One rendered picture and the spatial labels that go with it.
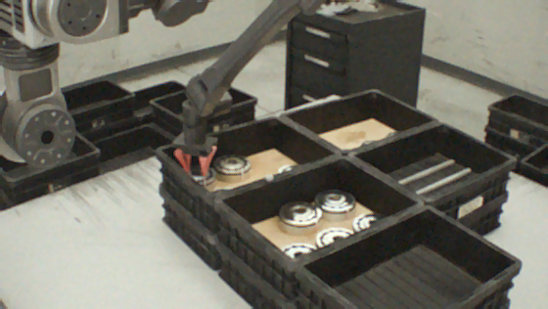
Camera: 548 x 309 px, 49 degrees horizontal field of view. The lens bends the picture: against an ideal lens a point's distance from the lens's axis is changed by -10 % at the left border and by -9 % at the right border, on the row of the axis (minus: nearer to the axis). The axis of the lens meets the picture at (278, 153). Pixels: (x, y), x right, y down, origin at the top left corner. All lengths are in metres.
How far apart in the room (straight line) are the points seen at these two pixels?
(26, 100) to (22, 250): 0.56
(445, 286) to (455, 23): 3.86
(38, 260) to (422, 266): 0.98
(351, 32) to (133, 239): 1.65
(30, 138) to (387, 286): 0.82
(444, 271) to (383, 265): 0.14
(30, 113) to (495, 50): 4.09
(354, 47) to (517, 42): 2.06
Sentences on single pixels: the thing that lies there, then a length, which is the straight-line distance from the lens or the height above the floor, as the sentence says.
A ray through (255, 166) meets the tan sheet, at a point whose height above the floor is 0.83.
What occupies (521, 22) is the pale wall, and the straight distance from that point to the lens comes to 4.84.
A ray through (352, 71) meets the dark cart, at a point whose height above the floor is 0.65.
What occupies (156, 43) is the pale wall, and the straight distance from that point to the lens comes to 4.94.
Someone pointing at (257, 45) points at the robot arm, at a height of 1.24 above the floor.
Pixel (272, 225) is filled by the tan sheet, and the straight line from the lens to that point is 1.58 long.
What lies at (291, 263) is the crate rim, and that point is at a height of 0.93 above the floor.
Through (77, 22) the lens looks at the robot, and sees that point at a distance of 1.06.
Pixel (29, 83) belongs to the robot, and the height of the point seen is 1.25.
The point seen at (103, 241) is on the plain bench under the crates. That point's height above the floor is 0.70.
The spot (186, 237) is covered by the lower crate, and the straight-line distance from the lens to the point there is 1.73.
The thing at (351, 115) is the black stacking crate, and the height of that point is 0.86.
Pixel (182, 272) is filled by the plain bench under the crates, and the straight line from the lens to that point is 1.65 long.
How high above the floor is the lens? 1.70
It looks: 27 degrees down
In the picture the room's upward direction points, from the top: 2 degrees clockwise
